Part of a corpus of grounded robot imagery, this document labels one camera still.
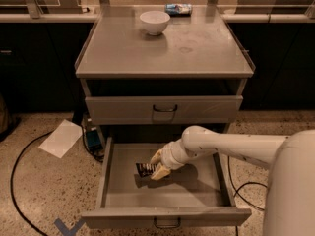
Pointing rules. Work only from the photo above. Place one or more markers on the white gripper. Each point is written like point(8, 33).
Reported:
point(169, 157)

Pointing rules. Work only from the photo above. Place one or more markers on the open grey middle drawer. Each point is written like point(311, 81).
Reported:
point(198, 193)

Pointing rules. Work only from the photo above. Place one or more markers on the grey drawer cabinet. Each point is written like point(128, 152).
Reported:
point(195, 56)

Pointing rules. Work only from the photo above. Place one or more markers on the black middle drawer handle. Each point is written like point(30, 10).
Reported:
point(167, 223)

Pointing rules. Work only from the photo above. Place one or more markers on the white paper sheet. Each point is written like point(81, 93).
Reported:
point(62, 139)

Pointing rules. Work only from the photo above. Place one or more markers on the closed grey top drawer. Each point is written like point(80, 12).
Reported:
point(130, 110)

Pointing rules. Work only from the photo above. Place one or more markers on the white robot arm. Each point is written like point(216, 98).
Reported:
point(290, 201)

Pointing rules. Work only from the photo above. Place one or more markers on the white ceramic bowl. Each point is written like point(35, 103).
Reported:
point(154, 22)

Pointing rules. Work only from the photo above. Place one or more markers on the black drawer handle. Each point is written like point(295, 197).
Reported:
point(167, 223)
point(165, 110)

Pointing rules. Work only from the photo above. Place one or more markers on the blue power box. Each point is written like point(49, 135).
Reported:
point(93, 140)

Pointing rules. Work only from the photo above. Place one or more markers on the blue snack bag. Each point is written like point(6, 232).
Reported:
point(178, 9)

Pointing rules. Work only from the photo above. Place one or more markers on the black top drawer handle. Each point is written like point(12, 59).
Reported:
point(165, 110)

